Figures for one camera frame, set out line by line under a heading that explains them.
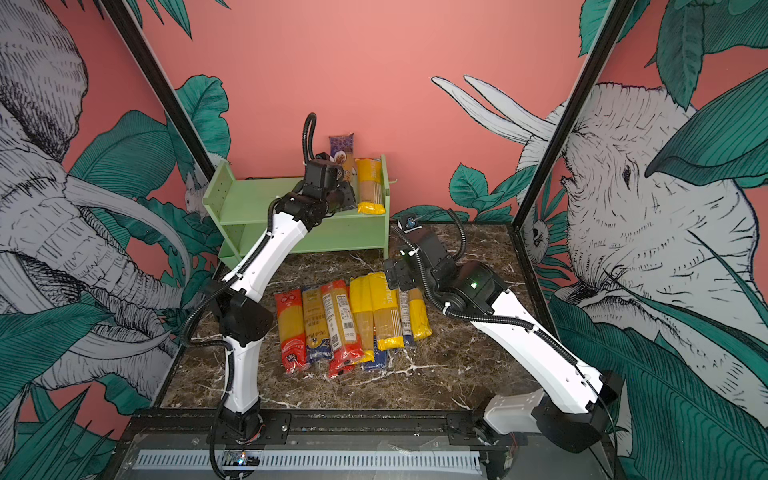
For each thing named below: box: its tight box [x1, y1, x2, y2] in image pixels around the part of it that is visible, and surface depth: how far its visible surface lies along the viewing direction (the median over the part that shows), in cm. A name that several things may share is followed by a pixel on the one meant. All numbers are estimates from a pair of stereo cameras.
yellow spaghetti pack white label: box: [399, 288, 433, 341], surface depth 93 cm
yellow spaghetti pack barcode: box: [350, 273, 375, 364], surface depth 92 cm
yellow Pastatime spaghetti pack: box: [356, 271, 405, 363], surface depth 91 cm
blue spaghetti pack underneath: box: [363, 340, 389, 371], surface depth 85 cm
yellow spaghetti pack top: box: [355, 157, 386, 215], surface depth 89 cm
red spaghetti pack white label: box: [320, 280, 364, 379], surface depth 87 cm
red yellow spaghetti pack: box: [275, 289, 307, 374], surface depth 86 cm
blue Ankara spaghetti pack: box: [329, 132, 356, 182], surface depth 90 cm
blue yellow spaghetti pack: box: [302, 286, 334, 364], surface depth 90 cm
